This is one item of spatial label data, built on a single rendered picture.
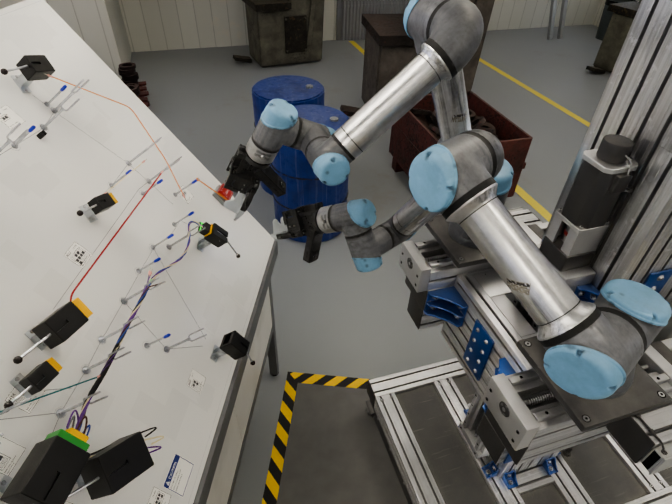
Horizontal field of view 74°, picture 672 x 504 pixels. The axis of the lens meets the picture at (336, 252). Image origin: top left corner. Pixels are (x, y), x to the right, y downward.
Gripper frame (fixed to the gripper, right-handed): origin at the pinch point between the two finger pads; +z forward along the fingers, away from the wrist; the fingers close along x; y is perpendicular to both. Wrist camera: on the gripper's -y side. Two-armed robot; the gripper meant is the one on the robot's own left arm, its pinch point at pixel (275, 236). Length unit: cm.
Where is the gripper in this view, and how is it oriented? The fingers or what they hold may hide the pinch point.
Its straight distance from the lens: 138.0
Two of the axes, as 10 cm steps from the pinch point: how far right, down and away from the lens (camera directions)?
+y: -2.5, -9.6, -1.5
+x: -5.7, 2.7, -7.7
